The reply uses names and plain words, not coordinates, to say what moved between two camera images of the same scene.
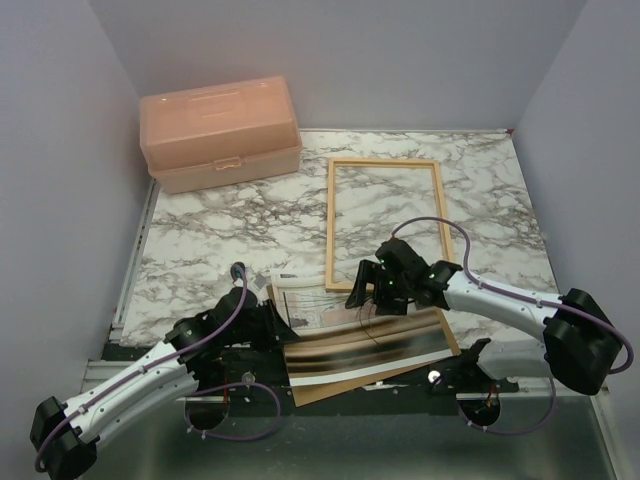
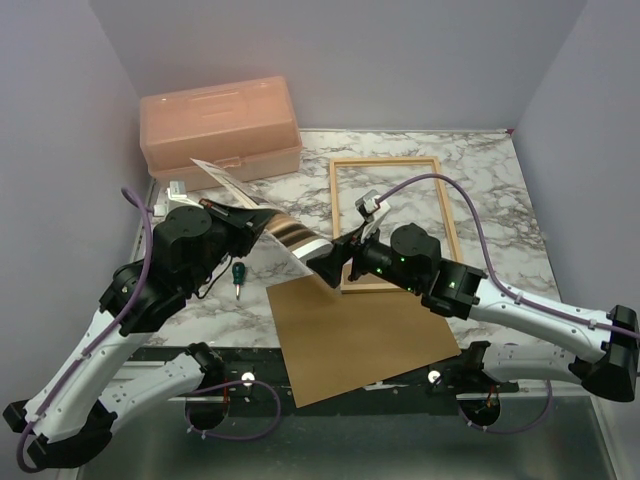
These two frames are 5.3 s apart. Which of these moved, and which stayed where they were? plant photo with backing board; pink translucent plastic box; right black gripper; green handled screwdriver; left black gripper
Moved: plant photo with backing board; right black gripper; left black gripper
Stayed: pink translucent plastic box; green handled screwdriver
